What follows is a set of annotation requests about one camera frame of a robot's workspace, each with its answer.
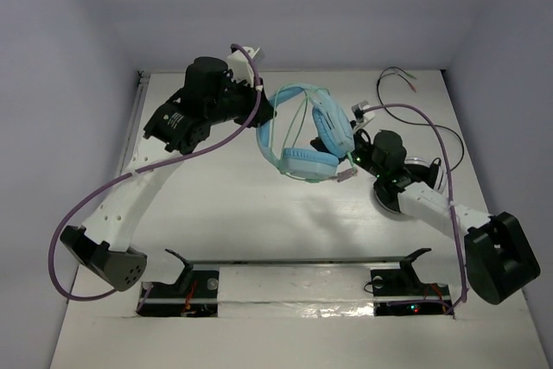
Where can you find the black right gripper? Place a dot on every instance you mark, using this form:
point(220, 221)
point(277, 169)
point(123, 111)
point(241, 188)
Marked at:
point(358, 134)

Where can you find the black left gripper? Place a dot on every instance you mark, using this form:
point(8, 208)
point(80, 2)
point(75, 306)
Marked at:
point(263, 111)

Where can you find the light blue headphones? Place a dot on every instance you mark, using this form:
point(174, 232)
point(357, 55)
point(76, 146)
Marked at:
point(317, 115)

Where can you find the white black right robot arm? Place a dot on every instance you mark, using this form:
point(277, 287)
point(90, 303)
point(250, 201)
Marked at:
point(494, 255)

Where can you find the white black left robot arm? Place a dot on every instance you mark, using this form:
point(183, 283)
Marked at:
point(218, 100)

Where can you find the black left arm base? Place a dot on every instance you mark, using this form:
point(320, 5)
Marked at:
point(193, 294)

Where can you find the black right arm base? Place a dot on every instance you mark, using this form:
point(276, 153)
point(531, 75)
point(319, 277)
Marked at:
point(399, 291)

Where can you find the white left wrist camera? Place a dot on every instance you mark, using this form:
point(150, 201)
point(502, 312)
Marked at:
point(238, 63)

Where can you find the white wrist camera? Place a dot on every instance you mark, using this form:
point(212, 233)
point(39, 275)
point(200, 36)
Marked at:
point(238, 63)
point(362, 113)

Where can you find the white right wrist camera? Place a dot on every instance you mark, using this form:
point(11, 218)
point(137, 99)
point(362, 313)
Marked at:
point(362, 113)

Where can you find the metal rail strip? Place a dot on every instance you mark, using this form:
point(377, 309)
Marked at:
point(288, 261)

